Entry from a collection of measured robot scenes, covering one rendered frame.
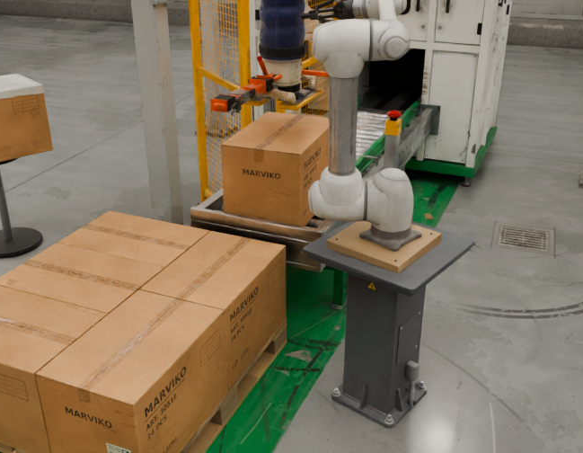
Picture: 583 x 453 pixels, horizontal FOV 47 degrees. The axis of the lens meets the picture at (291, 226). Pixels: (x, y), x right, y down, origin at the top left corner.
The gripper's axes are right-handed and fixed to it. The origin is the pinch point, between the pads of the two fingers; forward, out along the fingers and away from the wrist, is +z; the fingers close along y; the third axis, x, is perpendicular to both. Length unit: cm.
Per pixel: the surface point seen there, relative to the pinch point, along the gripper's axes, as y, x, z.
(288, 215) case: 84, -29, 22
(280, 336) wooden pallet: 132, -61, 28
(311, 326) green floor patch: 147, -39, 23
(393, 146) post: 79, 22, -19
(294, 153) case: 54, -21, 14
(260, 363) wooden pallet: 134, -78, 33
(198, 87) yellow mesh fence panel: 69, 98, 128
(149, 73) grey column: 37, 52, 127
